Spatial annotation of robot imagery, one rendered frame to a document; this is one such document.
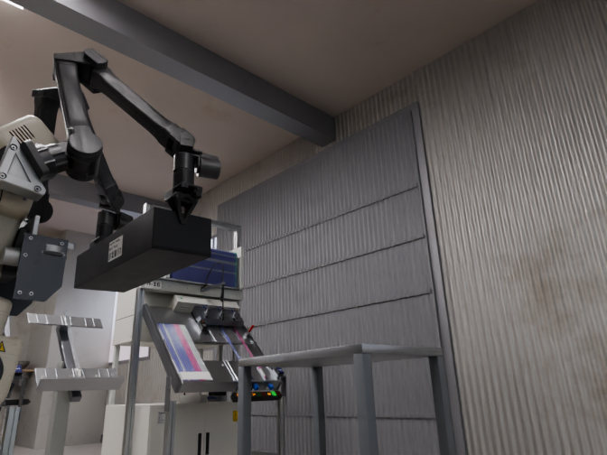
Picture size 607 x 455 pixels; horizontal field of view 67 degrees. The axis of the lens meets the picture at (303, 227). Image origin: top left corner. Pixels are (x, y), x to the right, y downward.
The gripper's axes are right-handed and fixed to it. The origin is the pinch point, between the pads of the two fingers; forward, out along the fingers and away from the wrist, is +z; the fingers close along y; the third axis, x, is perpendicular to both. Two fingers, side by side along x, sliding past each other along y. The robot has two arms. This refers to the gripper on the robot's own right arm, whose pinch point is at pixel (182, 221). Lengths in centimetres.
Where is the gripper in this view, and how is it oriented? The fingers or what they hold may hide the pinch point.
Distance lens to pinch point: 127.5
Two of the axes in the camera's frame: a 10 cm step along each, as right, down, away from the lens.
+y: -6.8, 2.7, 6.8
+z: 0.5, 9.4, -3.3
